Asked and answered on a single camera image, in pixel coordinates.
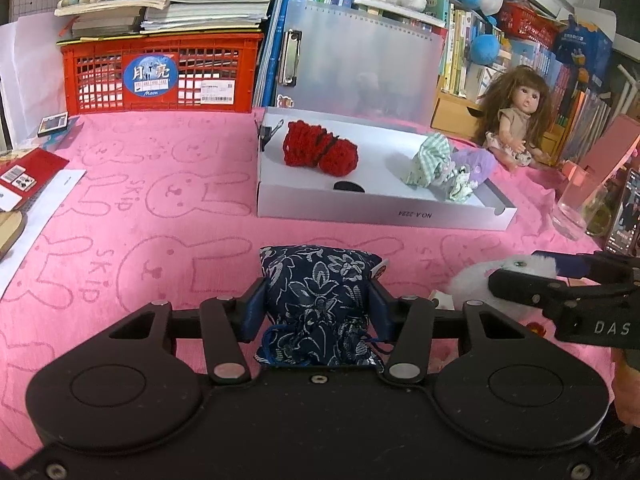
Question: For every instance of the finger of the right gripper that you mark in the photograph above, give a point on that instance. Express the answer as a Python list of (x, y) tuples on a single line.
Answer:
[(539, 292), (596, 266)]

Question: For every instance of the row of upright books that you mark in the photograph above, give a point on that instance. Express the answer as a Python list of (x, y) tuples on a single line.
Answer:
[(577, 110)]

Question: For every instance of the red plastic basket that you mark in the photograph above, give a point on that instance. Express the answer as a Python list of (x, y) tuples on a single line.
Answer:
[(213, 71)]

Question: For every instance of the pink bunny print cloth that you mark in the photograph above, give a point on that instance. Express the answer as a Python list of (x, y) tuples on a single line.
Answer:
[(165, 209)]

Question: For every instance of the red card packet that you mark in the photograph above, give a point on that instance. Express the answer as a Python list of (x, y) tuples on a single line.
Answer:
[(23, 177)]

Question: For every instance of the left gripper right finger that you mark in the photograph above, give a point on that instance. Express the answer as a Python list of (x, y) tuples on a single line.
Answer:
[(407, 324)]

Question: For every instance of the stack of books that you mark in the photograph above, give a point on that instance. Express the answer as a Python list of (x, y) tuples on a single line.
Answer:
[(97, 19)]

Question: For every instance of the purple plush toy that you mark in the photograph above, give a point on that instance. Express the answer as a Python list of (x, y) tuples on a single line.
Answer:
[(478, 162)]

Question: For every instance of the red yellow hair scrunchie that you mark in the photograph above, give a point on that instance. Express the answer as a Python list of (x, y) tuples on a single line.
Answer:
[(537, 328)]

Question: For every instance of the smartphone on stand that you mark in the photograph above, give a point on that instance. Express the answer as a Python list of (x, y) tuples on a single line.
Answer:
[(624, 232)]

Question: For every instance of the person right hand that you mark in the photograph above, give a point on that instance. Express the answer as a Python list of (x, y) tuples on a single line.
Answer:
[(626, 387)]

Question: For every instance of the clear drinking glass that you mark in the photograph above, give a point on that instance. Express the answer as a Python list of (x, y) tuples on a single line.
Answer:
[(580, 201)]

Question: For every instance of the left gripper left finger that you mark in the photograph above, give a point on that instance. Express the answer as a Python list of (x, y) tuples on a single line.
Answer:
[(226, 323)]

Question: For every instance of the white paper strip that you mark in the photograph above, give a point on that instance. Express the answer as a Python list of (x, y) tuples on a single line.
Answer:
[(40, 210)]

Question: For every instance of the translucent clipboard folder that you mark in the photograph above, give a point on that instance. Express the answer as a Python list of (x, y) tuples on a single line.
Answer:
[(346, 62)]

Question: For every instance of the green checked cloth doll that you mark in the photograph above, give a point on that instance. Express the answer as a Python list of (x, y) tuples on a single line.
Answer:
[(433, 166)]

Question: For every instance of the blue floral drawstring pouch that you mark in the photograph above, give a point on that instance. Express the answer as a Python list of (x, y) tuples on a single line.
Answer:
[(316, 298)]

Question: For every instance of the white fluffy plush toy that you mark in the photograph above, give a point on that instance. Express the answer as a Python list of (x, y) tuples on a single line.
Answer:
[(471, 283)]

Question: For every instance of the small calculator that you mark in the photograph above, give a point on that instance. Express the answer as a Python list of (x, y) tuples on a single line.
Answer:
[(52, 124)]

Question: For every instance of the white shallow cardboard box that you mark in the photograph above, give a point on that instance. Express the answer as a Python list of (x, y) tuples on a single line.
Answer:
[(373, 193)]

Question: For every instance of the red crocheted yarn item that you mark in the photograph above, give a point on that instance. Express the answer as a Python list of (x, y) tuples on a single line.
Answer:
[(313, 146)]

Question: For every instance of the wooden desk drawer organizer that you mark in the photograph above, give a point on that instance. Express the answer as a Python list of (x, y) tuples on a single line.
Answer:
[(459, 117)]

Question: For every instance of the brown haired baby doll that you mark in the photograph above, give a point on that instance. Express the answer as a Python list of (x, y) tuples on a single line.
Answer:
[(516, 113)]

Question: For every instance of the black binder clip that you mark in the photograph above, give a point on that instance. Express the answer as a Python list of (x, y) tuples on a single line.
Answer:
[(266, 133)]

